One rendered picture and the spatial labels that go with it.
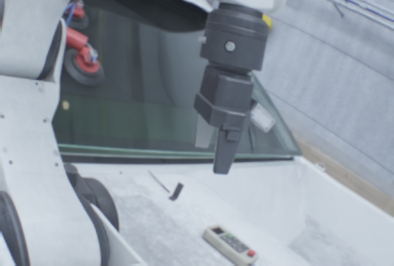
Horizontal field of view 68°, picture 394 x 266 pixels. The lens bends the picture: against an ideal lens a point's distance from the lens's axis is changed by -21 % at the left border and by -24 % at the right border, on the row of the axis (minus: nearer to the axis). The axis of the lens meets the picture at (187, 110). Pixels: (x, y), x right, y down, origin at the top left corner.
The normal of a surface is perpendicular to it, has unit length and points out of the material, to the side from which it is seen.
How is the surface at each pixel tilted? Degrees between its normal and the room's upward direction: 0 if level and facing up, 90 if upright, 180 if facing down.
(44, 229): 28
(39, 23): 89
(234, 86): 85
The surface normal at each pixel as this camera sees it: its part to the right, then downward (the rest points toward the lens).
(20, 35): 0.65, 0.44
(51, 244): 0.72, -0.33
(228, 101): 0.21, 0.25
